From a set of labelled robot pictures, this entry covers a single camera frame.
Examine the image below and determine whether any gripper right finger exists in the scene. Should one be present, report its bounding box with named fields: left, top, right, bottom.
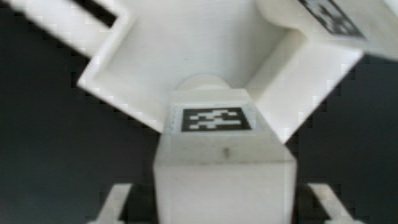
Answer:
left=307, top=183, right=366, bottom=224

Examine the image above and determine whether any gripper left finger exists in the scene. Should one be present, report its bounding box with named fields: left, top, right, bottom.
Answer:
left=87, top=183, right=133, bottom=224

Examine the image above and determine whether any long white chair leg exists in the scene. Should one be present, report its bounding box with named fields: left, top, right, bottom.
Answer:
left=153, top=75, right=297, bottom=224

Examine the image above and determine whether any white chair seat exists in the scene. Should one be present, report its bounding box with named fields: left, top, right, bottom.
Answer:
left=3, top=0, right=362, bottom=140

